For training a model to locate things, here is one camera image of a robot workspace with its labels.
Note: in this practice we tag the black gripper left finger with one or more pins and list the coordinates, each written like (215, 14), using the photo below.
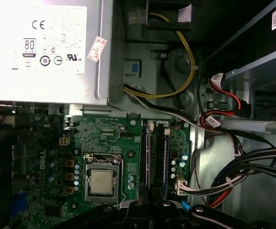
(137, 217)

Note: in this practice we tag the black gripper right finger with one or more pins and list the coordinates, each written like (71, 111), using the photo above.
(166, 217)

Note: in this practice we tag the RAM stick with label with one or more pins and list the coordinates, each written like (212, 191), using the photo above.
(148, 155)

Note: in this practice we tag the black RAM slot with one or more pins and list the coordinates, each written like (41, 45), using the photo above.
(157, 155)
(143, 155)

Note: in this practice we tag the metal CPU socket cover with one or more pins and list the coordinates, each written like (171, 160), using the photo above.
(102, 198)

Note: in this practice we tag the thin metal locking lever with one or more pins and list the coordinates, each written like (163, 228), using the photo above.
(122, 176)

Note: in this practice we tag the silver CPU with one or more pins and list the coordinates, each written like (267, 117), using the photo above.
(101, 181)

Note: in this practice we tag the green motherboard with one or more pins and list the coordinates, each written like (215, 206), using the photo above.
(97, 133)

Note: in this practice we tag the black open PC case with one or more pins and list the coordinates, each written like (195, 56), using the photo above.
(152, 71)

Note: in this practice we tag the grey power supply unit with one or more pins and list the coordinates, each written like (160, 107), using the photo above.
(56, 91)

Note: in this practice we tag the purple tape piece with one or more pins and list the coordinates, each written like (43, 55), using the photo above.
(185, 13)

